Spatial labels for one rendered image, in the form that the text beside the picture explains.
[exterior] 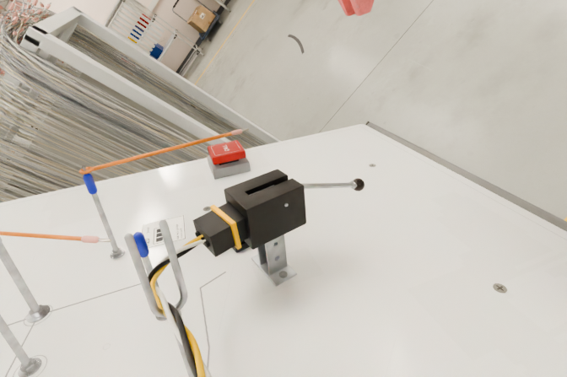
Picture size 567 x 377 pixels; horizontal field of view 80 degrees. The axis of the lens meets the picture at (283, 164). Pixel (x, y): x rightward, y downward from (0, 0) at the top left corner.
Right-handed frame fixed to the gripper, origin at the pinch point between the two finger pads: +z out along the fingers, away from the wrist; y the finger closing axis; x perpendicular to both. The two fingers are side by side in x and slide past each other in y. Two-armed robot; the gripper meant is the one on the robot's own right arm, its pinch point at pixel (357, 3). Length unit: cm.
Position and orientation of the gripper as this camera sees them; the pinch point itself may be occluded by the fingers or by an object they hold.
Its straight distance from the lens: 31.6
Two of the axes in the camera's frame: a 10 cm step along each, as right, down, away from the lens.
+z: 2.1, 8.3, 5.2
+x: 8.1, -4.4, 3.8
